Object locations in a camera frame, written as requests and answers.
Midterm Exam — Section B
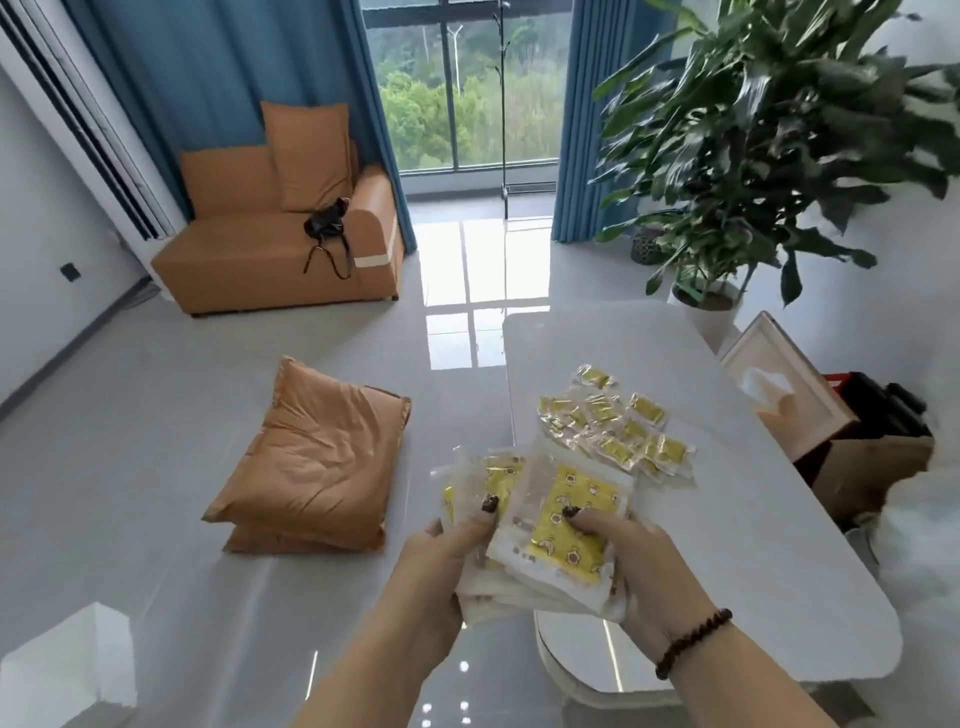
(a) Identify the person's left hand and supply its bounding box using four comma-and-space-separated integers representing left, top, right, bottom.
377, 494, 502, 663

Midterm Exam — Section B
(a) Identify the person's right hand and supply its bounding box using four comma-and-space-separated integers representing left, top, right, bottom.
560, 506, 719, 655

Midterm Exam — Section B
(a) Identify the pile of yellow packets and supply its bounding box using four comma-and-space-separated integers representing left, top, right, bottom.
536, 365, 697, 481
431, 437, 639, 628

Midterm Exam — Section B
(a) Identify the orange floor cushion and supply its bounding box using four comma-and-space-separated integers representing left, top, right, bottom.
222, 524, 354, 556
202, 354, 412, 553

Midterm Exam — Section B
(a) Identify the white peeling film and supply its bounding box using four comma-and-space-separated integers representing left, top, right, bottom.
738, 365, 796, 414

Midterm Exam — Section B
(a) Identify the brown cardboard box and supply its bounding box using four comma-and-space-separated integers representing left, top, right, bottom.
809, 434, 937, 526

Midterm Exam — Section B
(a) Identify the white plant pot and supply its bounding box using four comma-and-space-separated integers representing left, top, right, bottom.
667, 277, 744, 358

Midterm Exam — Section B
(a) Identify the white sheer dust cover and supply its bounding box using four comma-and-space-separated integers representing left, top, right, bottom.
847, 442, 960, 728

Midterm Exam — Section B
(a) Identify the red and black box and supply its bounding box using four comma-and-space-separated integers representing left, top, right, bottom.
821, 371, 935, 444

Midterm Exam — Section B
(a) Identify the white foam block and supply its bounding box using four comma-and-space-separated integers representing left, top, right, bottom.
0, 602, 140, 728

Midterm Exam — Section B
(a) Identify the orange sofa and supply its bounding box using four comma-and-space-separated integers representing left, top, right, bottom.
149, 101, 406, 316

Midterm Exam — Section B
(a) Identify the orange square sofa pillow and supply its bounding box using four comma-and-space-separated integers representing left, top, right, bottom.
260, 101, 354, 215

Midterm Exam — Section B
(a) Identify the large green leafy plant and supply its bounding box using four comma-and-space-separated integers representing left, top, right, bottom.
588, 0, 960, 309

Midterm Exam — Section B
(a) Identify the orange low back cushion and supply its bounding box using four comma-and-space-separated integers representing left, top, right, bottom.
178, 144, 280, 220

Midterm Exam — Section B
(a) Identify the thin metal stand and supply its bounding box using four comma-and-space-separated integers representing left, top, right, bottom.
491, 0, 560, 220

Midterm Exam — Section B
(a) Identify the large glass window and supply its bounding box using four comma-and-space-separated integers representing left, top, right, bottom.
359, 0, 575, 175

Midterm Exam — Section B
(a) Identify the blue curtain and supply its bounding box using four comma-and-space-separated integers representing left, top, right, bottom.
63, 0, 418, 253
551, 0, 680, 245

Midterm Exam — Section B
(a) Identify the white standing air conditioner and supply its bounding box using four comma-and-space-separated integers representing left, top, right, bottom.
0, 0, 189, 245

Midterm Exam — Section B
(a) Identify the dark bead bracelet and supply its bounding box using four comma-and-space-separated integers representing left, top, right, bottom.
654, 608, 734, 682

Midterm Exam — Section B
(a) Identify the wooden picture frame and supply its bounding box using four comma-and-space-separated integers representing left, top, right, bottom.
718, 311, 862, 463

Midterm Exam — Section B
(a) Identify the black bag with strap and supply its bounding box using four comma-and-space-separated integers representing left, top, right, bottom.
302, 196, 354, 281

